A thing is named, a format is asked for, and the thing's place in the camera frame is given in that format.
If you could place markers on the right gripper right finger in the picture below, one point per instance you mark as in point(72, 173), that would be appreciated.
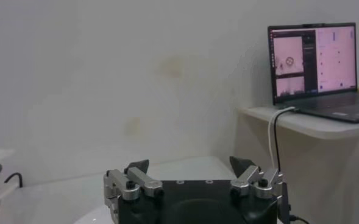
point(249, 179)

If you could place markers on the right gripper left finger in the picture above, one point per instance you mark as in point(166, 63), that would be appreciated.
point(136, 182)

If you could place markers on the white round plate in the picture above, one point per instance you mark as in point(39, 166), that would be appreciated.
point(100, 217)

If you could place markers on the white side table with label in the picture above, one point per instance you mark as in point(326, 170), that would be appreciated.
point(319, 167)

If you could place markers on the black laptop with pink screen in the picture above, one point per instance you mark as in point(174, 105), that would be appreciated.
point(313, 61)

